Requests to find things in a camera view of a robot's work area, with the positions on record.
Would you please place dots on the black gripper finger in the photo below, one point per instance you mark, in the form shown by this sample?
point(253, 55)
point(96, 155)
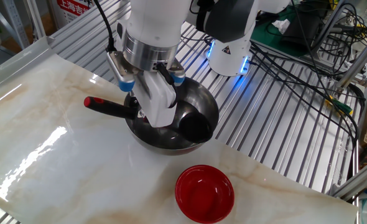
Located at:
point(134, 102)
point(142, 115)

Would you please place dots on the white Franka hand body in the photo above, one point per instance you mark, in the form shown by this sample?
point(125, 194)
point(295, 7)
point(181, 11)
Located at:
point(155, 102)

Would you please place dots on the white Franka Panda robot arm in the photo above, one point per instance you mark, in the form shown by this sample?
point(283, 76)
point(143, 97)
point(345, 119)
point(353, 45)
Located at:
point(155, 18)

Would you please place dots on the large stainless steel bowl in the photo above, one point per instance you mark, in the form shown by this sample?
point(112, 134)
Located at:
point(158, 138)

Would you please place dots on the small red bowl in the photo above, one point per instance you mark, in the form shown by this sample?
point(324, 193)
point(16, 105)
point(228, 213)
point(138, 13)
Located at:
point(202, 193)

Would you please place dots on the glossy marble pattern mat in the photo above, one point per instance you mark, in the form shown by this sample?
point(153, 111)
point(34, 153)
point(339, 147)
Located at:
point(62, 140)

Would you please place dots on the red and white sign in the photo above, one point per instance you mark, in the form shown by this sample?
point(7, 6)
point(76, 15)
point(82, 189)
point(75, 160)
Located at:
point(74, 7)

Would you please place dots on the green cutting mat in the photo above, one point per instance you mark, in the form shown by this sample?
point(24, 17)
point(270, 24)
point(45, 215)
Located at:
point(264, 37)

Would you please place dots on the grey perforated shelf upright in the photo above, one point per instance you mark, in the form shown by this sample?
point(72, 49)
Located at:
point(15, 21)

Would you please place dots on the crumpled white paper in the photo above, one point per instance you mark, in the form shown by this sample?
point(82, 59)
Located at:
point(280, 25)

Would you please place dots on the black box device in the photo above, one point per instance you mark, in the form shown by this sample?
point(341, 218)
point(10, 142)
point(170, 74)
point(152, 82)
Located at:
point(301, 28)

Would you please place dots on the green and yellow screwdriver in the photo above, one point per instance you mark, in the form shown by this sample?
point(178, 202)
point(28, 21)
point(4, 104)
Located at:
point(340, 106)

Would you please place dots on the silver camera with blue caps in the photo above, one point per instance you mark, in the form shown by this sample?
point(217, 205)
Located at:
point(118, 67)

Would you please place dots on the white metal post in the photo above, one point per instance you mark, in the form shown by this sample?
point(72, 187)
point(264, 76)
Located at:
point(35, 18)

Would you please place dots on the aluminium frame beam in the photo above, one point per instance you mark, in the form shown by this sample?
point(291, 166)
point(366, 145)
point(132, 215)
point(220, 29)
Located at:
point(357, 62)
point(357, 180)

